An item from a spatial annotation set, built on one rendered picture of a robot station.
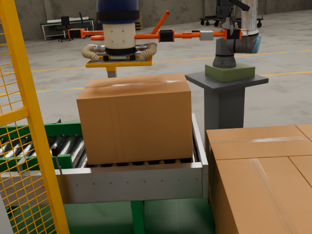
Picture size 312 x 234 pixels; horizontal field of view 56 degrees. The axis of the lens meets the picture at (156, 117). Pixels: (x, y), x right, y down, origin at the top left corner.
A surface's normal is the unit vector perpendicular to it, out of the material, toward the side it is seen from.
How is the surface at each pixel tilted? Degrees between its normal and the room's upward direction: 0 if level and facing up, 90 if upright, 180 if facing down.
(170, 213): 0
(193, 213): 0
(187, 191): 90
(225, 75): 90
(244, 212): 0
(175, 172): 90
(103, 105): 90
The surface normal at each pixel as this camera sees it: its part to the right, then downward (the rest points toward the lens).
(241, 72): 0.35, 0.33
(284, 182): -0.07, -0.92
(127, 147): 0.01, 0.38
